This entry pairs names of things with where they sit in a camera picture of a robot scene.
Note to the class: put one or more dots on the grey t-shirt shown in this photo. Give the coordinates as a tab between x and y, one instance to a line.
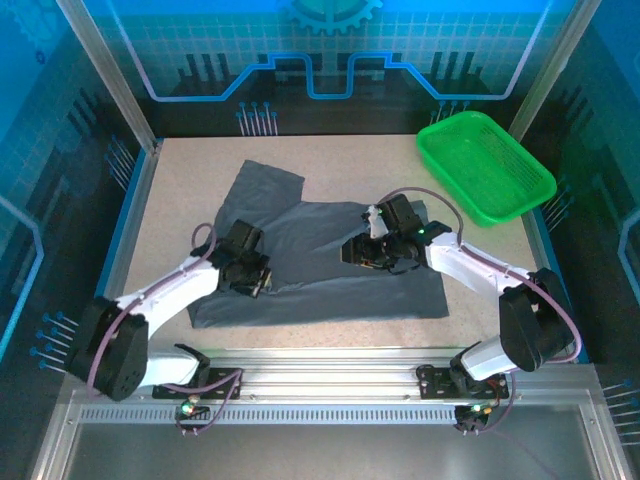
325	300

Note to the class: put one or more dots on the green plastic basket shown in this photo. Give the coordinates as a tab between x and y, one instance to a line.
480	165

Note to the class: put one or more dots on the small controller board with LED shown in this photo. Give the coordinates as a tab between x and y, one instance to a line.
472	411
189	407

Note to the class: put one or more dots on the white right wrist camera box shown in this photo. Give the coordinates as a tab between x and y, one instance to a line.
376	222

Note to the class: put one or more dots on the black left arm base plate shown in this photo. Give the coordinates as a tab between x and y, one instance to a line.
225	385

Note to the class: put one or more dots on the aluminium mounting rail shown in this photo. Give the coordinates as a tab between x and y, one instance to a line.
325	372

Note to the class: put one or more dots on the aluminium side rail blue edge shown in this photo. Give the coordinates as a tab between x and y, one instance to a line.
542	245
131	225

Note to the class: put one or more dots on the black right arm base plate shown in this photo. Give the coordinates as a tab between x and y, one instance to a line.
435	382

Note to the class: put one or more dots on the aluminium frame post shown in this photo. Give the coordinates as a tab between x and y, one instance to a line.
547	75
114	75

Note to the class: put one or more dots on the aluminium lower frame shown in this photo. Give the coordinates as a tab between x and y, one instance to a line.
55	440

